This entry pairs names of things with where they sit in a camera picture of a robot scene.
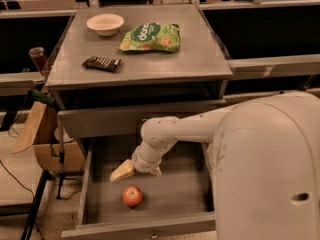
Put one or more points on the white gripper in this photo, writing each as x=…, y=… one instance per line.
x=144, y=164

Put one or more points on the red apple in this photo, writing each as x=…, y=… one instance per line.
x=132, y=196

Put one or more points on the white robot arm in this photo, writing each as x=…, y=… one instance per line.
x=264, y=159

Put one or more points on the grey open middle drawer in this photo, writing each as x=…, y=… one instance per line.
x=178, y=202

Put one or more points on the grey top drawer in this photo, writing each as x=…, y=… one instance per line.
x=109, y=121

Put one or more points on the black tripod stand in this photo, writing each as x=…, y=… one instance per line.
x=31, y=219

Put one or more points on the dark chocolate bar wrapper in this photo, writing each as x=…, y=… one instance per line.
x=101, y=63

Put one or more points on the brown cardboard box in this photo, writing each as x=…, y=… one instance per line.
x=40, y=133

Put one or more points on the grey wooden cabinet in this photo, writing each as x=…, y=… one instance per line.
x=194, y=73

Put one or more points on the green snack bag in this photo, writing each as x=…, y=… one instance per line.
x=152, y=37

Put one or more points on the white bowl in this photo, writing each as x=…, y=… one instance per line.
x=105, y=24

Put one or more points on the clear plastic cup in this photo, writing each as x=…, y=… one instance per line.
x=39, y=58

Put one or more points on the green handled tool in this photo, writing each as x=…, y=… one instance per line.
x=41, y=97

